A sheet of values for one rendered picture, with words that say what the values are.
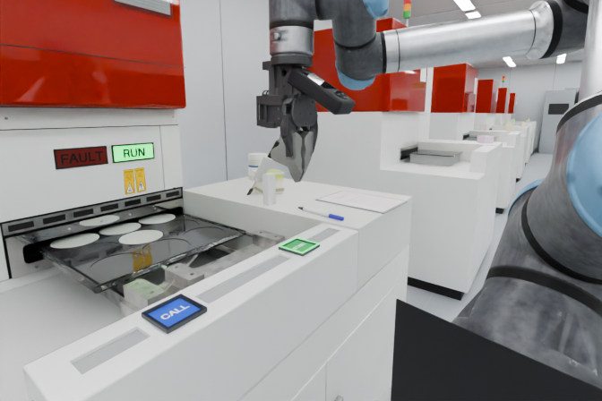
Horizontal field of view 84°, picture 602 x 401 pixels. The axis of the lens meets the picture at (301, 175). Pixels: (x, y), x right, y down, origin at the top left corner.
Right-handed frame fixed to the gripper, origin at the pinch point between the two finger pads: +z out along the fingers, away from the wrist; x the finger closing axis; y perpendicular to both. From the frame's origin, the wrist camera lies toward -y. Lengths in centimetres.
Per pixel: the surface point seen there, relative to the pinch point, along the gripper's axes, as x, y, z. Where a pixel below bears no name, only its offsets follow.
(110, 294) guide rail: 18.9, 34.9, 26.3
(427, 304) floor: -160, 16, 110
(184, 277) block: 13.5, 16.7, 19.1
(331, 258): -4.0, -4.3, 15.9
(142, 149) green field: -3, 58, 0
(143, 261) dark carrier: 13.3, 31.2, 20.0
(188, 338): 27.3, -4.3, 14.2
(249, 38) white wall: -199, 207, -81
